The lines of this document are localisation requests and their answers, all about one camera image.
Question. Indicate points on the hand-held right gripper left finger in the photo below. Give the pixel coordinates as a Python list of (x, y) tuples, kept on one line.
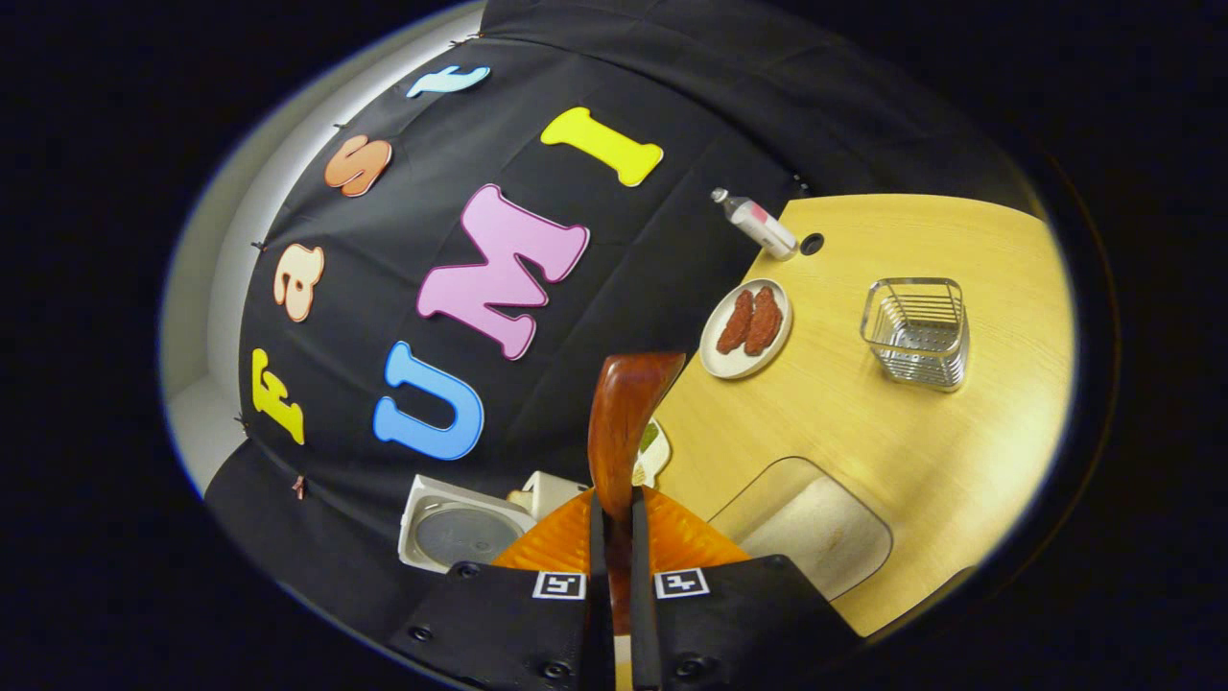
[(597, 595)]

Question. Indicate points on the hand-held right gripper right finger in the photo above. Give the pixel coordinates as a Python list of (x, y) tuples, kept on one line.
[(641, 595)]

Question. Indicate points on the white rice cooker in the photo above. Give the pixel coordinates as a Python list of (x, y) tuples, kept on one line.
[(460, 533)]

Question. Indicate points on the brown wooden spoon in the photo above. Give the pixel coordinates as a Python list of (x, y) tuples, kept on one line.
[(624, 422)]

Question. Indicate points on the clear box of rice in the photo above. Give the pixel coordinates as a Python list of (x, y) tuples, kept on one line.
[(815, 528)]

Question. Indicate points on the white toaster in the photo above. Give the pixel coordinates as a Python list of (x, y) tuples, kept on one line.
[(552, 489)]

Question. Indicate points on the white divided condiment dish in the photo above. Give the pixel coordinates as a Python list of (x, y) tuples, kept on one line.
[(650, 441)]

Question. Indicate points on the white round plate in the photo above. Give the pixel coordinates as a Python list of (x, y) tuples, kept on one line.
[(721, 360)]

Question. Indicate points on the red meat slice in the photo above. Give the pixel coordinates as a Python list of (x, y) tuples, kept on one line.
[(765, 321), (737, 321)]

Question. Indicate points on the small bottle with pink label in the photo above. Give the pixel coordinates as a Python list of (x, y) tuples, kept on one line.
[(763, 226)]

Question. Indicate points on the black table grommet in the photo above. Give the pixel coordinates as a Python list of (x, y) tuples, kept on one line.
[(812, 244)]

